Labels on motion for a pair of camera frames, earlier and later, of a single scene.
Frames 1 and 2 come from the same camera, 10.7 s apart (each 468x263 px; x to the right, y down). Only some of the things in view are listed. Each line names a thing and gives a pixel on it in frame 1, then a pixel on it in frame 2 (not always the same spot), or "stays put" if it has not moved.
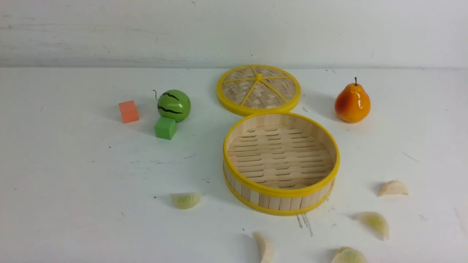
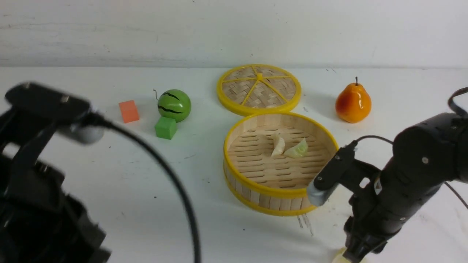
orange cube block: [129, 112] stays put
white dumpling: [265, 248] -> [279, 144]
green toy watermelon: [173, 103] stays put
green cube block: [165, 128] stays put
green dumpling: [347, 255] stays put
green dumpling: [185, 201] -> [301, 150]
